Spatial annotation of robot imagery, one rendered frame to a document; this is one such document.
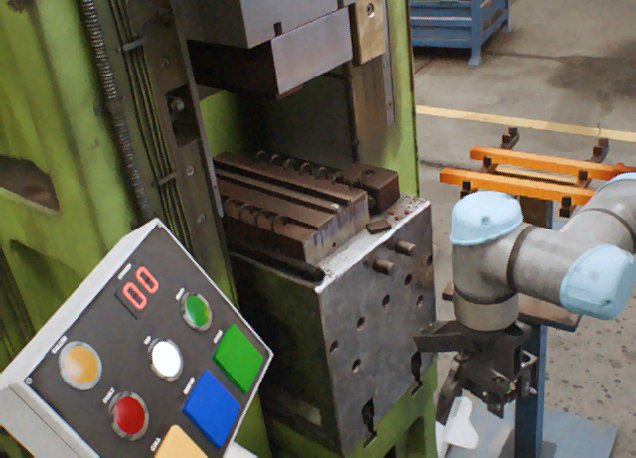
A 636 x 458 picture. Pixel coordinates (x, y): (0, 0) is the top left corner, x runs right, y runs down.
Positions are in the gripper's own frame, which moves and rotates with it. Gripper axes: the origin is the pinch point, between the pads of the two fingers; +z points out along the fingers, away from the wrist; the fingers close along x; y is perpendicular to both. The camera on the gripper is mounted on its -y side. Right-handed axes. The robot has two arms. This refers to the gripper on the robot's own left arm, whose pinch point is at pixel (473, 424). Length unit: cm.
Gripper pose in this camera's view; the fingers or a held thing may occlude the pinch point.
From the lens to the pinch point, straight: 105.1
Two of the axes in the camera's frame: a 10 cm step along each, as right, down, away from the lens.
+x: 7.5, -4.1, 5.2
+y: 6.5, 3.1, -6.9
